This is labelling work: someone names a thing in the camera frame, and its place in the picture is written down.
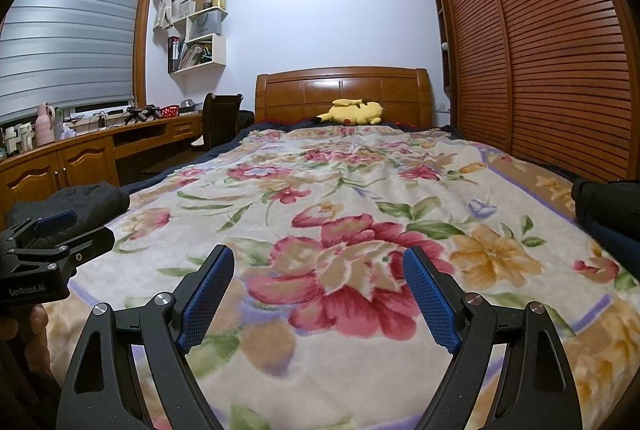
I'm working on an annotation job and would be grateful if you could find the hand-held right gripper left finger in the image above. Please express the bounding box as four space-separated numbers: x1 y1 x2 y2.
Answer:
56 244 236 430

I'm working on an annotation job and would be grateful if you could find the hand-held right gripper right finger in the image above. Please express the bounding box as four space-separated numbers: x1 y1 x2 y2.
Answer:
402 246 585 430

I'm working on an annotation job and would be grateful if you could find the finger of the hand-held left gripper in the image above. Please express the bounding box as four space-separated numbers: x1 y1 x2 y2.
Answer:
5 208 79 246
10 225 116 271

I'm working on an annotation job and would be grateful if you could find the black zip jacket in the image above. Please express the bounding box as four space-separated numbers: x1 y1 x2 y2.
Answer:
5 181 132 236

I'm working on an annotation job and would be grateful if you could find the dark folded clothes pile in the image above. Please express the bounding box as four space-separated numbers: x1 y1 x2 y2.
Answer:
571 177 640 271

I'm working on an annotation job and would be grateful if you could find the person's left hand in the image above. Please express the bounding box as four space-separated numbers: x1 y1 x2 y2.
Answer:
0 307 50 379

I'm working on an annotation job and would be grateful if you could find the wooden desk cabinet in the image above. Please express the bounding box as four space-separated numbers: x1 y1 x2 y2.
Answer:
0 112 206 211

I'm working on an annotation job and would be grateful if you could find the white bottle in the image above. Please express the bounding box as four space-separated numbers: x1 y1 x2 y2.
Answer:
15 122 36 154

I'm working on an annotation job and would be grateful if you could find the pink bottle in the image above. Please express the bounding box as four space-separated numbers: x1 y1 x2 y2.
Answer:
36 104 56 145

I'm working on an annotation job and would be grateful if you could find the floral blanket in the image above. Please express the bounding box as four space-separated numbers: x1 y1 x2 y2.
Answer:
42 125 640 430

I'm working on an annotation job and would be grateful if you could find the grey window blind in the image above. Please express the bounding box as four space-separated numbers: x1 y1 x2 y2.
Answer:
0 0 146 123

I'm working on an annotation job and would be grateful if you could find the dark brown chair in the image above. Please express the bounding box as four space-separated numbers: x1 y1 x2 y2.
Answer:
191 93 256 152

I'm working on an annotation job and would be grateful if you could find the yellow plush toy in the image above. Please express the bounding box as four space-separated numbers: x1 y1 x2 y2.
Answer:
313 98 385 127

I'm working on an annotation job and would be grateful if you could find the wooden bed headboard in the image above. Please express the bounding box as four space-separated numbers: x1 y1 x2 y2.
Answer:
255 67 433 128

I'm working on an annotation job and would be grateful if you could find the grey paper bag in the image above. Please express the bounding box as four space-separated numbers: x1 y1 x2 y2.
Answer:
187 9 222 40

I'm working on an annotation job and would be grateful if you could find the wooden louvred wardrobe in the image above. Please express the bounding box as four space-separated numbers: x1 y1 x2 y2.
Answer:
425 0 640 183

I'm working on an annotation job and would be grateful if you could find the wooden window frame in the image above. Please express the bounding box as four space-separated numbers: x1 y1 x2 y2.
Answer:
0 0 157 126

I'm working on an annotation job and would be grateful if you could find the white wall shelf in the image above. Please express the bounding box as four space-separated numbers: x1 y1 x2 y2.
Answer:
167 0 229 74

